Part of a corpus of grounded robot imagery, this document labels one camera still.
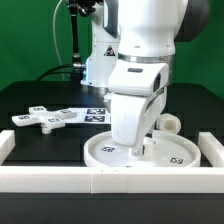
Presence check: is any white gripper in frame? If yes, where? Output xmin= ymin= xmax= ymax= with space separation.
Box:
xmin=104 ymin=59 xmax=169 ymax=157

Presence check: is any white round table top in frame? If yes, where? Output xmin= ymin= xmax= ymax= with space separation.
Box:
xmin=84 ymin=130 xmax=201 ymax=168

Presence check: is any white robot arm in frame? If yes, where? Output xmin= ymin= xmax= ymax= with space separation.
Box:
xmin=82 ymin=0 xmax=210 ymax=157

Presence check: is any white marker sheet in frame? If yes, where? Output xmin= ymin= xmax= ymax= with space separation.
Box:
xmin=65 ymin=108 xmax=111 ymax=124

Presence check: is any white right fence bar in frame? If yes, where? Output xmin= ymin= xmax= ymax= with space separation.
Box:
xmin=198 ymin=132 xmax=224 ymax=168

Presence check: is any white fence bar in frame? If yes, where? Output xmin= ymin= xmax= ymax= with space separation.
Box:
xmin=198 ymin=132 xmax=224 ymax=168
xmin=0 ymin=166 xmax=224 ymax=194
xmin=0 ymin=130 xmax=15 ymax=166

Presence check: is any white cross-shaped table base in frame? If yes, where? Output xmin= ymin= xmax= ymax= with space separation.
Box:
xmin=12 ymin=106 xmax=77 ymax=134

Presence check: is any white front fence bar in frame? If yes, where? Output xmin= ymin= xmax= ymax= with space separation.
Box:
xmin=0 ymin=166 xmax=224 ymax=194

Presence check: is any white left fence bar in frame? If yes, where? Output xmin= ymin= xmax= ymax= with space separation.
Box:
xmin=0 ymin=130 xmax=15 ymax=166

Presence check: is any black cable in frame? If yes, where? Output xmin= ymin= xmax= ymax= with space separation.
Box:
xmin=36 ymin=64 xmax=75 ymax=82

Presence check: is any grey cable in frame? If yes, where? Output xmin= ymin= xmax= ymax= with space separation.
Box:
xmin=52 ymin=0 xmax=66 ymax=81

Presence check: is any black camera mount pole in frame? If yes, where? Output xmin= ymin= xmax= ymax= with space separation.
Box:
xmin=65 ymin=0 xmax=98 ymax=84

